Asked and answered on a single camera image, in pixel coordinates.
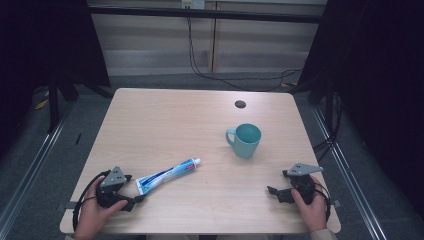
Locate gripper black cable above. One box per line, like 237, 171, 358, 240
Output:
311, 179, 332, 224
72, 170, 112, 232

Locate black stand leg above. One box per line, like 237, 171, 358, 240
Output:
47, 74, 62, 134

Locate blue white toothpaste tube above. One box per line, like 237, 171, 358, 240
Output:
135, 157, 202, 196

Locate person's left hand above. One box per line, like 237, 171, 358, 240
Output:
73, 176, 129, 240

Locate black horizontal bar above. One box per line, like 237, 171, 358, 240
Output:
88, 5, 326, 24

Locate black floor cables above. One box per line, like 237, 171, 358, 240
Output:
312, 92, 345, 164

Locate person's right hand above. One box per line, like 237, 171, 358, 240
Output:
290, 176, 328, 233

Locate black hanging wall cables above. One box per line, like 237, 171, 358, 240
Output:
185, 16, 303, 92

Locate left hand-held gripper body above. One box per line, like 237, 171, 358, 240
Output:
95, 165, 129, 209

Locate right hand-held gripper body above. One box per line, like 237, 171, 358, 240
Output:
283, 162, 324, 205

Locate teal cup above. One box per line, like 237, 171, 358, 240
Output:
225, 123, 263, 159

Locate metal floor rail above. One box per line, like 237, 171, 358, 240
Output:
311, 105, 388, 240
0, 106, 74, 232

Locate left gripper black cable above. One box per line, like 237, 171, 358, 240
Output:
72, 170, 112, 232

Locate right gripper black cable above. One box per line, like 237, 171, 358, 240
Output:
311, 179, 332, 224

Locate dark curtain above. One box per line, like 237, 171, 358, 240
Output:
297, 0, 424, 212
0, 0, 112, 158

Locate white wall socket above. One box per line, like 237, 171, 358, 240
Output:
181, 0, 206, 10

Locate yellow floor scrap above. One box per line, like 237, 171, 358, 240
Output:
33, 97, 50, 111

